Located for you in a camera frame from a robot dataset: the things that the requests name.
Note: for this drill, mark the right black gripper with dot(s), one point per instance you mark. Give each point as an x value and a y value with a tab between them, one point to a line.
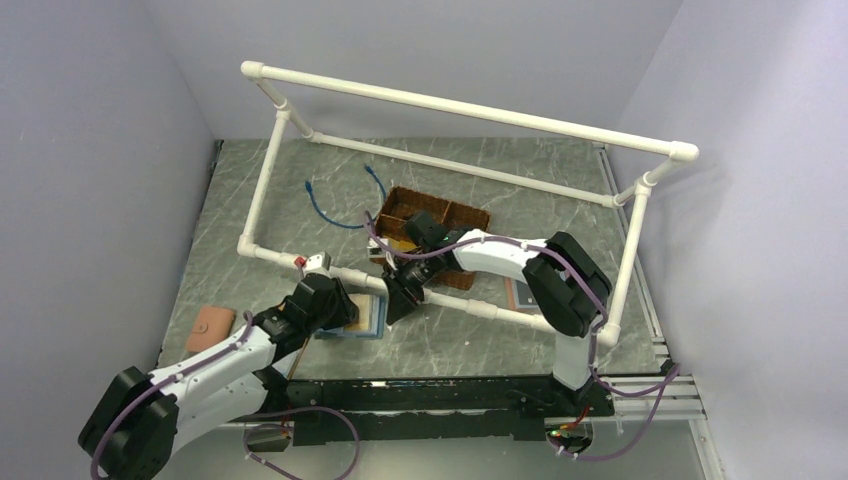
403	298

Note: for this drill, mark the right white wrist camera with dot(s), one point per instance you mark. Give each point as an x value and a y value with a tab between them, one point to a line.
374	252

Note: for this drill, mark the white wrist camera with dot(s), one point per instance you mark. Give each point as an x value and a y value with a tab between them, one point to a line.
319	263
374	252

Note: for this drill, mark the white PVC pipe frame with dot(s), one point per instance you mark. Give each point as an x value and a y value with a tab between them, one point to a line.
676	154

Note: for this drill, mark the brown wicker divided basket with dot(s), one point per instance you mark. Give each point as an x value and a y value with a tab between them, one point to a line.
402	203

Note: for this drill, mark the gold credit card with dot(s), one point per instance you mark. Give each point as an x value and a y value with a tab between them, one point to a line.
365	322

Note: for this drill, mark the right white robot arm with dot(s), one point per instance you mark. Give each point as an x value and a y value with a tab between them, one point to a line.
568	287

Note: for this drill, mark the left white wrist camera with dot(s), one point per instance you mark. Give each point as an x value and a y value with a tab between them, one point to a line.
319	263

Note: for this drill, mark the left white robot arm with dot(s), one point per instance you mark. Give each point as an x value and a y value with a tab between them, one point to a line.
142	419

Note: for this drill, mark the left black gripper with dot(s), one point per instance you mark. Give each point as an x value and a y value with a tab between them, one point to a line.
345	308

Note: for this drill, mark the blue card holder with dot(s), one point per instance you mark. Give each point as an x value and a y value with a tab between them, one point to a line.
336	333

